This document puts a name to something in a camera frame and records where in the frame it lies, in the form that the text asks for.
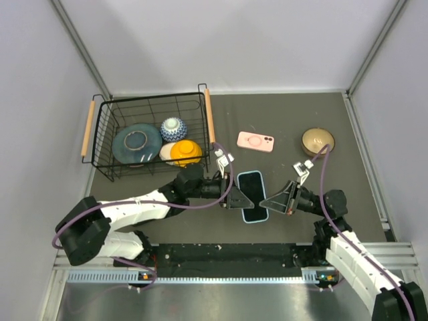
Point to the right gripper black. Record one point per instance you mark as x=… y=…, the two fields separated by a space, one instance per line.
x=279 y=202

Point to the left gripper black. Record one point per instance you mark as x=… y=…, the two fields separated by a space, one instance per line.
x=235 y=199

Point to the teal smartphone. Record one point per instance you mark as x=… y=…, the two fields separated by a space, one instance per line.
x=253 y=197

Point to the light blue phone case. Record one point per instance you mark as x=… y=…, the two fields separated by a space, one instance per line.
x=239 y=180

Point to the pink phone case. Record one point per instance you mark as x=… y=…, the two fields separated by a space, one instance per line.
x=253 y=141

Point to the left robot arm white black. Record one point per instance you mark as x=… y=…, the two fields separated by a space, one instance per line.
x=95 y=228

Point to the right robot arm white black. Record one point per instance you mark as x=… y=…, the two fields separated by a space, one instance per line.
x=386 y=296

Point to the yellow bowl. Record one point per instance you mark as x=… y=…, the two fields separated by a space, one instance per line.
x=185 y=152

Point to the gold brown bowl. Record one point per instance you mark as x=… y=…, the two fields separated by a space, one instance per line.
x=314 y=139

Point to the cream white bowl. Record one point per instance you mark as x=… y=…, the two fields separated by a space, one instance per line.
x=165 y=153

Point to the blue white patterned bowl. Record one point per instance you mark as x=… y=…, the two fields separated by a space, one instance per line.
x=173 y=129

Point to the dark blue ceramic plate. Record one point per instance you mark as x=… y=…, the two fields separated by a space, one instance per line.
x=137 y=144

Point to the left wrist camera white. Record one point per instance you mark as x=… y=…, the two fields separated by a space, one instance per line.
x=223 y=160

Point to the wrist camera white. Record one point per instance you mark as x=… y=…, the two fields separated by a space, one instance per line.
x=223 y=160
x=303 y=170

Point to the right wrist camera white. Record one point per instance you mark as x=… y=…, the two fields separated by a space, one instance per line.
x=303 y=170

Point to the white slotted cable duct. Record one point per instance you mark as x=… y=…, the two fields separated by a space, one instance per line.
x=137 y=277

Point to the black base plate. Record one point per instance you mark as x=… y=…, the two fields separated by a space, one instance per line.
x=230 y=259

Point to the right wooden basket handle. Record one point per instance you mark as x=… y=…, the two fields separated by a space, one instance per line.
x=209 y=116

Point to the wooden basket handle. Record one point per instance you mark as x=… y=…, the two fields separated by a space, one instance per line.
x=209 y=116
x=88 y=127

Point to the black wire basket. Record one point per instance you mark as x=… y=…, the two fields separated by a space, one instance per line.
x=115 y=114

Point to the left wooden basket handle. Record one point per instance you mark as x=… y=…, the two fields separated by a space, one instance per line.
x=88 y=127

